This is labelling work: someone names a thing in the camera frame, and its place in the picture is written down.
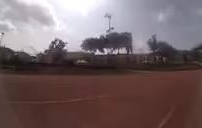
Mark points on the clump of dark trees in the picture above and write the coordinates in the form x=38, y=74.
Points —
x=112, y=41

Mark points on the thin lamp pole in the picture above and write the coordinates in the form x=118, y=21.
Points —
x=1, y=38

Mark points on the dark grass strip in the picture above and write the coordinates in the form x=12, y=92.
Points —
x=55, y=69

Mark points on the tall floodlight pole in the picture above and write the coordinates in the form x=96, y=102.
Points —
x=109, y=23

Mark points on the tall dark tree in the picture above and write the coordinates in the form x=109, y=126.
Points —
x=162, y=49

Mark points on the red running track surface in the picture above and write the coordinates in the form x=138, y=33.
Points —
x=99, y=83

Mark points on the long low pale building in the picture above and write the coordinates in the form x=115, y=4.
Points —
x=105, y=59

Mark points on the low dark buildings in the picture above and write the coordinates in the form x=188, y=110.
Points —
x=5, y=56

